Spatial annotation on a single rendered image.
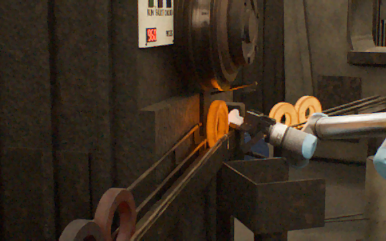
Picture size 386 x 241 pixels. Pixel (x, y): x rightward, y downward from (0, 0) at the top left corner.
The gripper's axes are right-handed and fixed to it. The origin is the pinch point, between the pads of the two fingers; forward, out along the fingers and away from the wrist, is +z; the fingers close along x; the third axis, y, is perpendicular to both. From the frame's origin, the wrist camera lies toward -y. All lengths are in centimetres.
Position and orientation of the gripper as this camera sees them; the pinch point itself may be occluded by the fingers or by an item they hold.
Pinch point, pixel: (222, 119)
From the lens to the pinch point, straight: 246.5
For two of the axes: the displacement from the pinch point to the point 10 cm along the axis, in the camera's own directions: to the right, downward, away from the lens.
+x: -3.0, 1.3, -9.4
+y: 2.9, -9.3, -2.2
